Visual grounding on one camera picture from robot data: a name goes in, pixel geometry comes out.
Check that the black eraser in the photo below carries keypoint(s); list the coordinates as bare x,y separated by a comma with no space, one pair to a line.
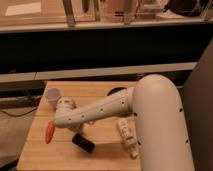
83,143

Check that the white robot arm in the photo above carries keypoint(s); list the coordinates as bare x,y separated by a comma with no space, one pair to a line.
161,129

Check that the green bowl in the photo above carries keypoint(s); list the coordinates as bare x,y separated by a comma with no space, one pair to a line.
115,90

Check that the white tube bottle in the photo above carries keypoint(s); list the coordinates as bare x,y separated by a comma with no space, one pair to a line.
127,136

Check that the white paper cup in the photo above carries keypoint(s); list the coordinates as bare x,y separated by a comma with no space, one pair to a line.
52,96

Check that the orange carrot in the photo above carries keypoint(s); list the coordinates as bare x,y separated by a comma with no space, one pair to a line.
49,132

